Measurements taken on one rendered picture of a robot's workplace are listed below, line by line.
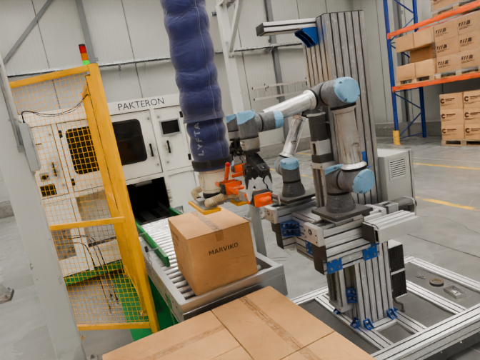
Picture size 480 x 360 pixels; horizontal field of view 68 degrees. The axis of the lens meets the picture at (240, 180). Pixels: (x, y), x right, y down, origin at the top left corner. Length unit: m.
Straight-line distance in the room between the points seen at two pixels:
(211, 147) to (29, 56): 9.53
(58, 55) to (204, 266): 9.44
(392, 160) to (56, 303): 2.32
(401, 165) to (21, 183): 2.31
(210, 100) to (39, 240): 1.47
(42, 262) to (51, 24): 9.11
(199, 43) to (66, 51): 9.29
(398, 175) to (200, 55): 1.29
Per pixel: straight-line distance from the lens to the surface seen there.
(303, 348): 1.77
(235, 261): 2.25
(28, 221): 2.64
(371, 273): 2.33
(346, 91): 1.64
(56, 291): 2.77
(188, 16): 1.94
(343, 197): 1.85
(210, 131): 1.88
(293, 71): 12.55
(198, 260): 2.17
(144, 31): 11.28
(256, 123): 1.42
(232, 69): 5.29
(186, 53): 1.90
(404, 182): 2.29
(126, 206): 2.71
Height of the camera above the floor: 1.60
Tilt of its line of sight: 10 degrees down
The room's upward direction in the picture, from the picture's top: 10 degrees counter-clockwise
